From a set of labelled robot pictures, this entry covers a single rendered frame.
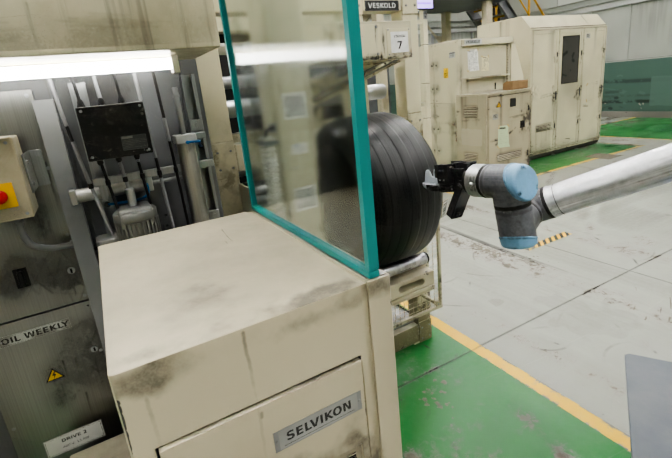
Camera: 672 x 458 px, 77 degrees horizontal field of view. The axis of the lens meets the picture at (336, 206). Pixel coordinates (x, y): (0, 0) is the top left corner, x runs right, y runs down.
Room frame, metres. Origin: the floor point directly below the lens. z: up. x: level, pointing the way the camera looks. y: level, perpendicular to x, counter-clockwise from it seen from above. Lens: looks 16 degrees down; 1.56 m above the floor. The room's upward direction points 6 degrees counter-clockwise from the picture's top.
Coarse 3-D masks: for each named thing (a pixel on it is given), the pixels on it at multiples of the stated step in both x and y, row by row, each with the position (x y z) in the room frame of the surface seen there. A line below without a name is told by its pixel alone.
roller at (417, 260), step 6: (408, 258) 1.43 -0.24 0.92; (414, 258) 1.44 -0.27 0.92; (420, 258) 1.44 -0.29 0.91; (426, 258) 1.45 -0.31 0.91; (390, 264) 1.40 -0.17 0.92; (396, 264) 1.40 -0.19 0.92; (402, 264) 1.40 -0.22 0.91; (408, 264) 1.41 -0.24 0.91; (414, 264) 1.42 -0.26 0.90; (420, 264) 1.44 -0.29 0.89; (384, 270) 1.37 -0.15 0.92; (390, 270) 1.38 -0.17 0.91; (396, 270) 1.38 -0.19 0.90; (402, 270) 1.40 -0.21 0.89; (390, 276) 1.38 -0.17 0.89
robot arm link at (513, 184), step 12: (480, 168) 1.08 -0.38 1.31; (492, 168) 1.04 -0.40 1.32; (504, 168) 1.01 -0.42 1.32; (516, 168) 0.98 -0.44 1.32; (528, 168) 0.99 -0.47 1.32; (480, 180) 1.05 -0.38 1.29; (492, 180) 1.02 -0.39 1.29; (504, 180) 0.99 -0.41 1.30; (516, 180) 0.97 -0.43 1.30; (528, 180) 0.98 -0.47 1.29; (480, 192) 1.06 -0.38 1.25; (492, 192) 1.02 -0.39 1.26; (504, 192) 0.99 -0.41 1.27; (516, 192) 0.96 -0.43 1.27; (528, 192) 0.97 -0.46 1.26; (504, 204) 0.99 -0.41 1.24; (516, 204) 0.98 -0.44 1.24
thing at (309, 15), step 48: (240, 0) 0.95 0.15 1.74; (288, 0) 0.75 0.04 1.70; (336, 0) 0.62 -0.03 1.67; (240, 48) 1.00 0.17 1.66; (288, 48) 0.77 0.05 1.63; (336, 48) 0.63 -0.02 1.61; (240, 96) 1.04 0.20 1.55; (288, 96) 0.79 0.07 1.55; (336, 96) 0.64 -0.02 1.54; (288, 144) 0.82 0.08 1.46; (336, 144) 0.65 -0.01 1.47; (288, 192) 0.85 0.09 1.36; (336, 192) 0.67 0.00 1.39; (336, 240) 0.68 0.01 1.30
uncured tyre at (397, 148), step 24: (384, 120) 1.45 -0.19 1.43; (384, 144) 1.33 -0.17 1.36; (408, 144) 1.36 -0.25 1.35; (384, 168) 1.28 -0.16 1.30; (408, 168) 1.31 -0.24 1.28; (432, 168) 1.34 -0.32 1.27; (384, 192) 1.25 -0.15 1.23; (408, 192) 1.28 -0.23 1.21; (432, 192) 1.32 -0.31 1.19; (384, 216) 1.25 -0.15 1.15; (408, 216) 1.27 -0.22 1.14; (432, 216) 1.32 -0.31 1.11; (384, 240) 1.27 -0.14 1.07; (408, 240) 1.30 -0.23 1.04; (384, 264) 1.35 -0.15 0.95
